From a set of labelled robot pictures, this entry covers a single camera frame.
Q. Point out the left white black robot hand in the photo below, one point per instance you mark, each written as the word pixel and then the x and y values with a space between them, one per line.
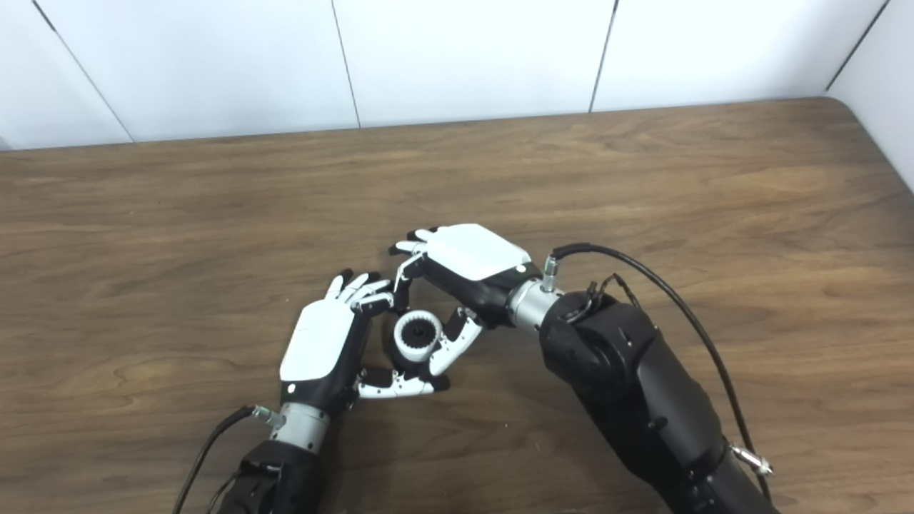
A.
pixel 321 350

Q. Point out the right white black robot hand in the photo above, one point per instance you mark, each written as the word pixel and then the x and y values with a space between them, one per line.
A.
pixel 471 260

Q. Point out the round black plastic part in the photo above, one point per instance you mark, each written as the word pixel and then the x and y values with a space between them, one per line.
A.
pixel 420 335

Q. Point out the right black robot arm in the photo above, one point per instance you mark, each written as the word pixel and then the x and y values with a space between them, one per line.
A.
pixel 635 400

